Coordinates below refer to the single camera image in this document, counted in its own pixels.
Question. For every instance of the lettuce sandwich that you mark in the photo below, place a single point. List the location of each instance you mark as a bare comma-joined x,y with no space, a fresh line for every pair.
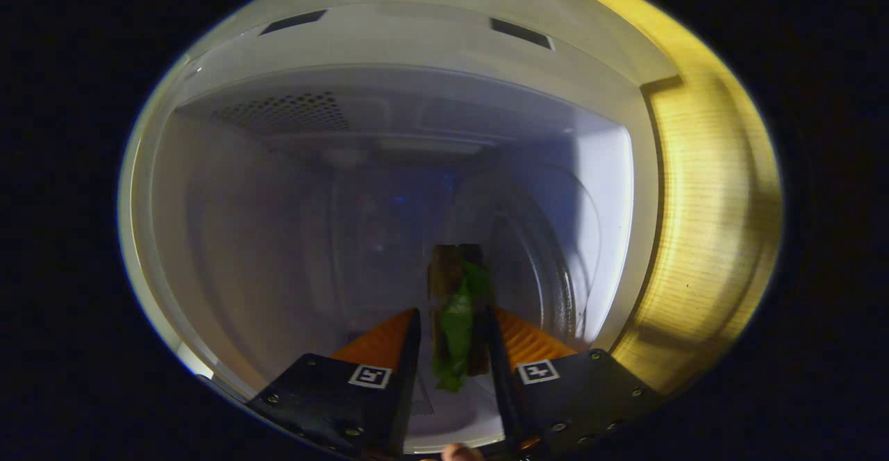
458,322

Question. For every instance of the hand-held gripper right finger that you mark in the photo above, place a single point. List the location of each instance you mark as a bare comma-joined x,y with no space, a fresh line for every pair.
505,391

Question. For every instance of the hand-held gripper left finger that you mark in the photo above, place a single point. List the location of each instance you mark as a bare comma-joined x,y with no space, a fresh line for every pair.
406,391

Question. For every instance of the white microwave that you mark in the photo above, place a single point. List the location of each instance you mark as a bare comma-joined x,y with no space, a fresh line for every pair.
278,239

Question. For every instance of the glass microwave turntable plate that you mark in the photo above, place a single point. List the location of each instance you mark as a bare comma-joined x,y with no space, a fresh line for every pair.
549,273

